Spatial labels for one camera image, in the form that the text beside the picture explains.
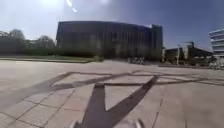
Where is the large dark building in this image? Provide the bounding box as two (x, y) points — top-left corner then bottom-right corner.
(55, 20), (164, 61)

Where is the grey concrete paved road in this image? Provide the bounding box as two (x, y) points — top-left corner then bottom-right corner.
(0, 59), (224, 128)

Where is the green lawn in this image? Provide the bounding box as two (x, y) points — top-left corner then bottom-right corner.
(0, 54), (104, 64)

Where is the low dark building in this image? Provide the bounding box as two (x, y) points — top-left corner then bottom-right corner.
(163, 41), (214, 65)

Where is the row of green trees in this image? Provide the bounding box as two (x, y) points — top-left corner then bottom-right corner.
(0, 28), (58, 57)

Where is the white building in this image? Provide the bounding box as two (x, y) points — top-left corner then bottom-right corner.
(208, 28), (224, 58)

